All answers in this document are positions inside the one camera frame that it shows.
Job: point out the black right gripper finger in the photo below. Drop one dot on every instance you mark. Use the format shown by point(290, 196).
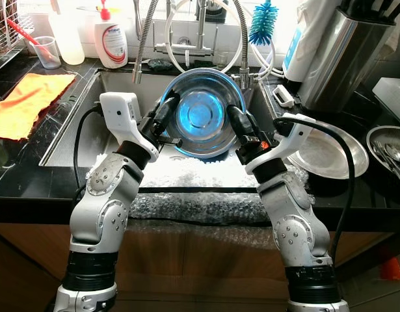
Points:
point(237, 120)
point(250, 127)

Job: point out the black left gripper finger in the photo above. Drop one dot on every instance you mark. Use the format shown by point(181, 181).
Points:
point(167, 107)
point(173, 110)

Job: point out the steel bowl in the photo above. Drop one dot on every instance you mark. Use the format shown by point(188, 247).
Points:
point(200, 110)

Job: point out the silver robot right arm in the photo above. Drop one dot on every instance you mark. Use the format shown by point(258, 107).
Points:
point(294, 221)

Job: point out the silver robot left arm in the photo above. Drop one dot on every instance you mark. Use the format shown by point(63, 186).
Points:
point(105, 201)

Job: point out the steel kitchen sink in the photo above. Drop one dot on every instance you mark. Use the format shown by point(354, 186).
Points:
point(118, 79)

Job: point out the small white plastic holder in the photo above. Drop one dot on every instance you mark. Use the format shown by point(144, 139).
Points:
point(284, 96)

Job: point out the steel tap body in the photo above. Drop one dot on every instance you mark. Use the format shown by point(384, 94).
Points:
point(183, 49)

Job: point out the white plastic tube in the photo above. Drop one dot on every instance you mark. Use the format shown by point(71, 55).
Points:
point(168, 39)

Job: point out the clear bubble wrap sheet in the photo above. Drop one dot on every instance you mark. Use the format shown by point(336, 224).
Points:
point(206, 208)

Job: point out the round steel plate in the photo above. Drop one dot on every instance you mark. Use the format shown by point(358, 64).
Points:
point(375, 136)
point(330, 153)

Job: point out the white red dish soap bottle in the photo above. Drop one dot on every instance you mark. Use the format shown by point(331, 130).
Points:
point(112, 42)

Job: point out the teal bottle brush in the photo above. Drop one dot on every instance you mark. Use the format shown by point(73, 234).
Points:
point(263, 23)

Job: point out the white water filter blue label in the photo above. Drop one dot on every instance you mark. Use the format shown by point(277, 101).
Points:
point(302, 39)

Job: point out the steel knife holder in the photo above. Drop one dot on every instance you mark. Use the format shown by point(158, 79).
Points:
point(346, 58)

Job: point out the translucent white bottle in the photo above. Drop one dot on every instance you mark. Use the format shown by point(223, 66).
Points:
point(66, 36)

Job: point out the clear plastic cup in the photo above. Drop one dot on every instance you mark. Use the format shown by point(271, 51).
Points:
point(47, 55)

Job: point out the orange cleaning cloth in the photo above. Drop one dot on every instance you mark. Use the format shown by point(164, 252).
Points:
point(27, 104)

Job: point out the wooden base cabinet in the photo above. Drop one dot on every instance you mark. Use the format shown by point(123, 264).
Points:
point(206, 273)

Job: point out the white appliance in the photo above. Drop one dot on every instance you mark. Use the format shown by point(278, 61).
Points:
point(391, 101)

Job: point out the red plastic utensil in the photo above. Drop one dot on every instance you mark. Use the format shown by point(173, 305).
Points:
point(23, 34)

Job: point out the small orange object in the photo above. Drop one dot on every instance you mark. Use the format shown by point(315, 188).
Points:
point(392, 268)

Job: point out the grey drawer unit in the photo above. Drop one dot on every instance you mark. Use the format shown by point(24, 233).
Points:
point(395, 299)

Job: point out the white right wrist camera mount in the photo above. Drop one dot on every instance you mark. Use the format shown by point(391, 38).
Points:
point(284, 144)

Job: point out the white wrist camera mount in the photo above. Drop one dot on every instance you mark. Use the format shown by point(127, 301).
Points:
point(118, 114)
point(284, 144)

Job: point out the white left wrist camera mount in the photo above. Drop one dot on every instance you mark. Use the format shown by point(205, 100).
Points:
point(118, 114)

